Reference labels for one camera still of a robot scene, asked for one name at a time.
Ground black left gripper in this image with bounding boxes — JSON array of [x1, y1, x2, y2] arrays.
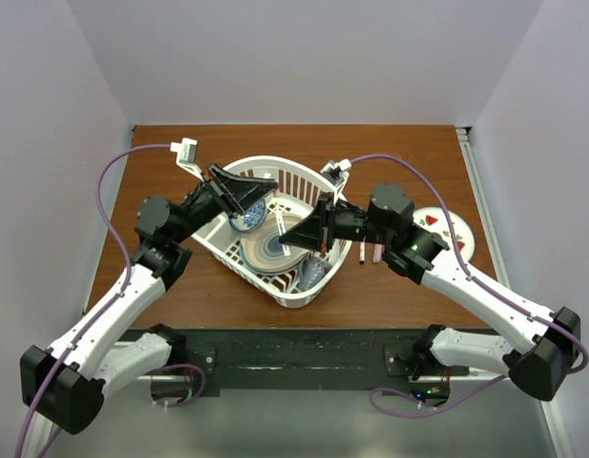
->
[[171, 163, 278, 244]]

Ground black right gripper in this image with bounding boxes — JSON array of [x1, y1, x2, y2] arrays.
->
[[281, 192, 392, 253]]

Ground white red pen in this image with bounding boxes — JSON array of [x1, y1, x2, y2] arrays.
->
[[274, 209, 291, 259]]

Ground white black marker pen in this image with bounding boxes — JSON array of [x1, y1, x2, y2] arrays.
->
[[359, 241, 366, 265]]

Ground pink highlighter pen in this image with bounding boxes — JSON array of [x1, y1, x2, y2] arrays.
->
[[372, 244, 383, 263]]

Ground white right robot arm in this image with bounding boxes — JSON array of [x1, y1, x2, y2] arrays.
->
[[280, 183, 582, 401]]

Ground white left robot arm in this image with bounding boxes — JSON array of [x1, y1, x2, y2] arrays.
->
[[20, 164, 279, 434]]

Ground blue patterned small bowl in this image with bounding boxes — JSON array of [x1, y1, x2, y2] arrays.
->
[[228, 199, 267, 233]]

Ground blue glass cup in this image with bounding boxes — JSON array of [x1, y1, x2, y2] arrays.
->
[[298, 256, 332, 291]]

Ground beige blue ringed plate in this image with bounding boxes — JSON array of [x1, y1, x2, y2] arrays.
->
[[240, 213, 311, 275]]

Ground white plastic dish basket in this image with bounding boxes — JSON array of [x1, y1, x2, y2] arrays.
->
[[192, 156, 352, 308]]

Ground watermelon pattern plate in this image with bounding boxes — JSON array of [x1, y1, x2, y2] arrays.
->
[[413, 206, 476, 262]]

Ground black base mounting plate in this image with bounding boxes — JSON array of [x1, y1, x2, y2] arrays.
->
[[131, 328, 472, 400]]

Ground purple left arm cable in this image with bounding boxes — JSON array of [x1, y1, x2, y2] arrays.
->
[[11, 143, 207, 458]]

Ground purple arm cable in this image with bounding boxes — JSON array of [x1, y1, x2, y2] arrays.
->
[[348, 153, 589, 419], [11, 143, 207, 458]]

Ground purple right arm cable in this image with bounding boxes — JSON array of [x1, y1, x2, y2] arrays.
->
[[348, 153, 589, 419]]

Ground aluminium frame rail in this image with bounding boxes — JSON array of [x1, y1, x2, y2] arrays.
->
[[455, 126, 575, 458]]

